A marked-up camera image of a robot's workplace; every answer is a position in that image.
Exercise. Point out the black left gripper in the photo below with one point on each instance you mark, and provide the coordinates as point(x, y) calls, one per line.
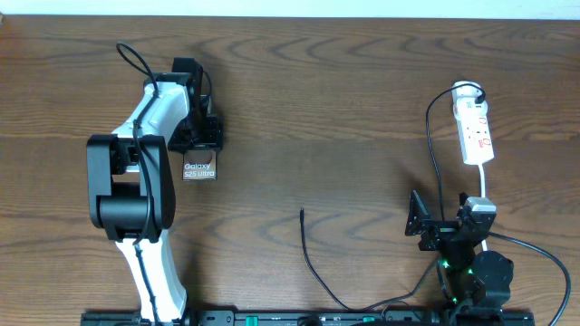
point(214, 139)

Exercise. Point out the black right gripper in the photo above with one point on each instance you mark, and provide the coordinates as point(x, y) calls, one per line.
point(439, 230)

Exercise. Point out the Galaxy S25 Ultra smartphone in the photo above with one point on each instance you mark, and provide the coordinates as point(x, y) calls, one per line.
point(199, 165)

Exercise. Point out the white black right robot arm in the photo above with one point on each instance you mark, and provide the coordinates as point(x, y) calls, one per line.
point(478, 284)

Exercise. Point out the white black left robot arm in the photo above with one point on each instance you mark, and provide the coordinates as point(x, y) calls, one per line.
point(131, 192)

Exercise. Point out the white USB charger adapter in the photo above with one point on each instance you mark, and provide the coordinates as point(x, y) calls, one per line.
point(468, 95)

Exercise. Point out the white power strip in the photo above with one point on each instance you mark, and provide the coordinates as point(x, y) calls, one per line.
point(474, 135)

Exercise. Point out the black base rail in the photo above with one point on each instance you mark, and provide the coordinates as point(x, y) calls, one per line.
point(229, 318)

